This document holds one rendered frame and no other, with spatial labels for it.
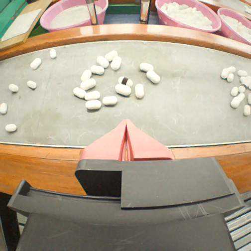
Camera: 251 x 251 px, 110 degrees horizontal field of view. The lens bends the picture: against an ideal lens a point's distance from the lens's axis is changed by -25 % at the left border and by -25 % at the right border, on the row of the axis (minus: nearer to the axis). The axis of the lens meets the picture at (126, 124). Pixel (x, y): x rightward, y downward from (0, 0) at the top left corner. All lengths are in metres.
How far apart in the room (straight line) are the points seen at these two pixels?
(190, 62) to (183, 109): 0.15
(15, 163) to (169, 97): 0.37
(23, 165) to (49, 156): 0.07
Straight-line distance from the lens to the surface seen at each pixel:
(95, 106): 0.25
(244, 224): 0.59
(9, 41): 0.59
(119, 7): 0.66
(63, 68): 0.36
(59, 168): 0.25
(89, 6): 0.41
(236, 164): 0.32
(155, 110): 0.26
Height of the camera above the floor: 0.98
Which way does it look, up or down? 76 degrees down
